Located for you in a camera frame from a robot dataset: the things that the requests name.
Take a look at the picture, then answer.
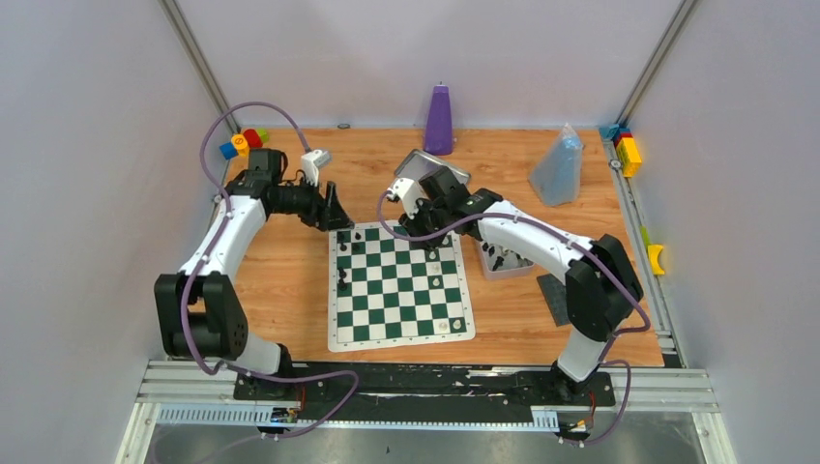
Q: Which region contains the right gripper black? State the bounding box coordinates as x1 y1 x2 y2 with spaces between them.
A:
398 198 451 252

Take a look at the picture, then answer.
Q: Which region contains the metal tin lid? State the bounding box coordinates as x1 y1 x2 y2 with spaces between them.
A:
394 149 471 185

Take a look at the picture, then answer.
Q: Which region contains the metal tin box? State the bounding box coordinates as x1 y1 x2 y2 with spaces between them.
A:
476 242 535 280

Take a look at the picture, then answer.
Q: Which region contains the grey lego baseplate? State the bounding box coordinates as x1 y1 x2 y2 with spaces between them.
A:
537 275 571 327

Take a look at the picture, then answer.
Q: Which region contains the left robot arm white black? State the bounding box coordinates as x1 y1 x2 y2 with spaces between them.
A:
154 148 354 399

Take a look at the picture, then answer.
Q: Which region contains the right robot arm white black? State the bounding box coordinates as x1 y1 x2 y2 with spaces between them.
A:
382 167 643 404

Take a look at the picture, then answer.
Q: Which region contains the black pawn on board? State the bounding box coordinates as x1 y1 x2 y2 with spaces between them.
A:
337 268 349 293

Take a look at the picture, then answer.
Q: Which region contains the green white chess mat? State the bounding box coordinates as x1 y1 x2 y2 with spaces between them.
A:
327 220 476 353

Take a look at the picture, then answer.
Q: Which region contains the purple cone bottle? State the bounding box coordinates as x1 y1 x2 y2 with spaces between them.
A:
424 83 454 156

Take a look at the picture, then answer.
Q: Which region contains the colourful block stack left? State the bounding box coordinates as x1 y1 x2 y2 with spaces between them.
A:
219 128 269 160

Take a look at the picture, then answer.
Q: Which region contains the colourful block stack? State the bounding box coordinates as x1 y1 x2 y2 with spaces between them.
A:
599 125 642 178
219 128 269 160

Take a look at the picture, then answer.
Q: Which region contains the colourful block stack right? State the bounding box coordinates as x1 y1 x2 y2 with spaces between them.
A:
599 125 642 178

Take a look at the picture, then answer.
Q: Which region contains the yellow curved block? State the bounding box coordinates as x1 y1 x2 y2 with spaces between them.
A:
640 226 666 276

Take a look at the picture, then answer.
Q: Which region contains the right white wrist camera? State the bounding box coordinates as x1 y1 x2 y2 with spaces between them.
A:
387 178 425 218

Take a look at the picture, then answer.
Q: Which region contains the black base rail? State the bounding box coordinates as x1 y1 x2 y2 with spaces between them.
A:
233 362 616 423

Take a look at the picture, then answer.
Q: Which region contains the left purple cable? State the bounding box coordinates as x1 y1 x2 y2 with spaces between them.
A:
179 101 360 441

